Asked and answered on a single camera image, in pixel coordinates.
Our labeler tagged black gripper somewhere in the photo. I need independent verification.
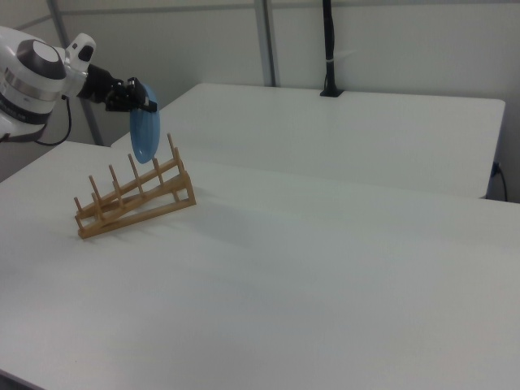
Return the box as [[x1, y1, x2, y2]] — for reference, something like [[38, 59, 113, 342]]
[[76, 63, 158, 115]]

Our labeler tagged blue round plate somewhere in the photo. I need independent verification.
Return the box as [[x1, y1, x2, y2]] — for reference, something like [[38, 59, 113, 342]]
[[128, 84, 162, 165]]

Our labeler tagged wooden plate rack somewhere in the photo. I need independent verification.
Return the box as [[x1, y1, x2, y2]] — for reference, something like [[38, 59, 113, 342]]
[[73, 132, 197, 241]]

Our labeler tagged black pole with base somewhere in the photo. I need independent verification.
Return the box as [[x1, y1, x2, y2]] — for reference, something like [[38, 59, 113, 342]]
[[319, 0, 345, 98]]

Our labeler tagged grey partition frame post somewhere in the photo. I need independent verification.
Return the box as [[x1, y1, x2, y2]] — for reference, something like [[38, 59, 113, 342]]
[[254, 0, 282, 87], [45, 0, 103, 146]]

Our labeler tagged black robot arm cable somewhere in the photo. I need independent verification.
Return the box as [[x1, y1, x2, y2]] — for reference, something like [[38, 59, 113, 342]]
[[33, 94, 73, 146]]

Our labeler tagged black cable at table edge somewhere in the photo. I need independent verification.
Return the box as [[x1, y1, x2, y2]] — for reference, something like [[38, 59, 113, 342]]
[[491, 162, 509, 202]]

